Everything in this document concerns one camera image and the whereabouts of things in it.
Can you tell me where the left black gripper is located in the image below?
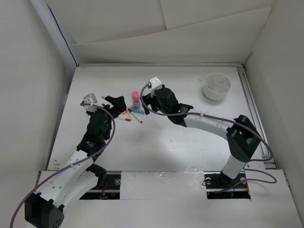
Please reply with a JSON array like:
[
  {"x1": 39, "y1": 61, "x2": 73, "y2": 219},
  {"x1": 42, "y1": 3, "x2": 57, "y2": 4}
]
[{"x1": 87, "y1": 96, "x2": 125, "y2": 140}]

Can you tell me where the pink capped glue bottle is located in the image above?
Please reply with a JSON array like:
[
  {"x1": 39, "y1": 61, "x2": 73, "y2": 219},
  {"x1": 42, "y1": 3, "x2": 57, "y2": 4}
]
[{"x1": 132, "y1": 91, "x2": 141, "y2": 109}]

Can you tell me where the blue transparent eraser case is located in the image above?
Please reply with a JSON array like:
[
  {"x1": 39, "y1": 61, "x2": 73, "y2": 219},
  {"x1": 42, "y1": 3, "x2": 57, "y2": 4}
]
[{"x1": 131, "y1": 107, "x2": 145, "y2": 114}]

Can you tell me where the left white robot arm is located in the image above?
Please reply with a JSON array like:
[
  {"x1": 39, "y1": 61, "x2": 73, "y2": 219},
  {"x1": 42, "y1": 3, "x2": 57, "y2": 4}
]
[{"x1": 24, "y1": 96, "x2": 126, "y2": 228}]

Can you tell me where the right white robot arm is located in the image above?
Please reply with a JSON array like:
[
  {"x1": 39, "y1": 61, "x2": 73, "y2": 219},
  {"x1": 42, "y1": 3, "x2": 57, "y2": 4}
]
[{"x1": 140, "y1": 83, "x2": 262, "y2": 187}]

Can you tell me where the purple capped white pen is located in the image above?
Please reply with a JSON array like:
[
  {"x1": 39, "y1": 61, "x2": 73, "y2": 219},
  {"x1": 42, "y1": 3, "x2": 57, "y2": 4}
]
[{"x1": 128, "y1": 108, "x2": 143, "y2": 124}]

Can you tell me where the red capped white pen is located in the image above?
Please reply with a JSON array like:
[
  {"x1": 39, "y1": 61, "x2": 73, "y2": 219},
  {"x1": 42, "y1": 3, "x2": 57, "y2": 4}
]
[{"x1": 117, "y1": 117, "x2": 131, "y2": 122}]

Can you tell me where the white round divided container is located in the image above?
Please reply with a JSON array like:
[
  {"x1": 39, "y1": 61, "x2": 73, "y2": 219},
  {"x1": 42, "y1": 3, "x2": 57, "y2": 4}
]
[{"x1": 203, "y1": 73, "x2": 231, "y2": 101}]

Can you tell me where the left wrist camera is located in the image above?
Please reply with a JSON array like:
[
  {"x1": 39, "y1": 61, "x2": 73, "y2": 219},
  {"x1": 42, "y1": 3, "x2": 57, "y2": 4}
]
[{"x1": 83, "y1": 93, "x2": 97, "y2": 113}]

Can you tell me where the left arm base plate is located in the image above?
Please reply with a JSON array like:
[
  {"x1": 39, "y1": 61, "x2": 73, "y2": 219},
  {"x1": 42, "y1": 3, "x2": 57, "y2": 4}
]
[{"x1": 80, "y1": 172, "x2": 121, "y2": 200}]

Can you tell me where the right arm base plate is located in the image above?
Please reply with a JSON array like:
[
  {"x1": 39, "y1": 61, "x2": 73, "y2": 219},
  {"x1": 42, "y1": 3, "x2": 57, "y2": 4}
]
[{"x1": 202, "y1": 171, "x2": 251, "y2": 200}]

